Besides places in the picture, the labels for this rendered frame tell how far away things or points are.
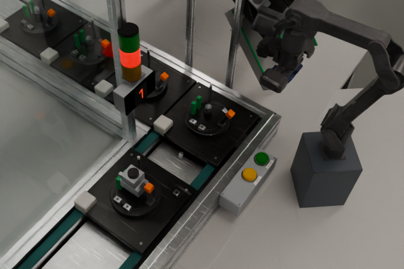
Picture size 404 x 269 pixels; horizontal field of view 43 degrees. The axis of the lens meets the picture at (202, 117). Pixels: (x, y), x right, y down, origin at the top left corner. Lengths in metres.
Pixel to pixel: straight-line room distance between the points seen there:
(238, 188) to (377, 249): 0.44
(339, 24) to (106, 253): 0.83
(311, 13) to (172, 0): 1.09
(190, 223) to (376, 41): 0.67
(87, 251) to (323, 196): 0.69
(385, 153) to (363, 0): 2.16
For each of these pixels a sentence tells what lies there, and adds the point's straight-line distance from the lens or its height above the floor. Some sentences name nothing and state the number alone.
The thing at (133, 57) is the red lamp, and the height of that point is 1.34.
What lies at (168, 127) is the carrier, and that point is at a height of 0.98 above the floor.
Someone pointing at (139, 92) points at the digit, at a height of 1.21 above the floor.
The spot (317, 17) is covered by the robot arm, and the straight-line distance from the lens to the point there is 1.18.
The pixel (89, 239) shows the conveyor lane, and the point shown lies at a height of 0.92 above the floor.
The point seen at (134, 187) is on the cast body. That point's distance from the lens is 1.35.
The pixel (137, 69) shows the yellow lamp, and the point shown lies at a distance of 1.29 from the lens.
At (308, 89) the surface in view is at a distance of 1.89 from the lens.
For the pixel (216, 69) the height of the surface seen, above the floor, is 0.86.
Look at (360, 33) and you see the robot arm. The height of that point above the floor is 1.49.
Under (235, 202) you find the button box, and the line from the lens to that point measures 1.46.
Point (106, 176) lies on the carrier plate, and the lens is 1.49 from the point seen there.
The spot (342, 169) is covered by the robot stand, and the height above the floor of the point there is 1.06.
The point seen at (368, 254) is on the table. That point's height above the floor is 0.86.
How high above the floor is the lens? 2.22
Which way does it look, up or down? 51 degrees down
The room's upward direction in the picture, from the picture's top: 4 degrees clockwise
